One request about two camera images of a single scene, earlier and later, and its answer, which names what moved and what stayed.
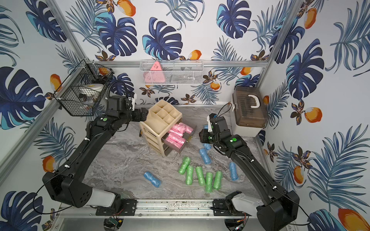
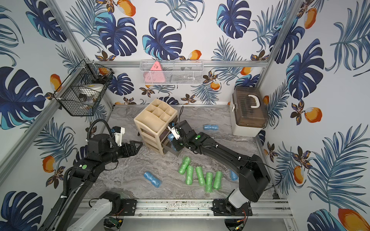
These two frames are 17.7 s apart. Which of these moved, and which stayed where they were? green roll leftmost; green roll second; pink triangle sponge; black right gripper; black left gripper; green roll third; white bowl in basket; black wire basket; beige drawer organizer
Moved: black left gripper; black right gripper; beige drawer organizer
Stayed: black wire basket; green roll leftmost; white bowl in basket; green roll third; green roll second; pink triangle sponge
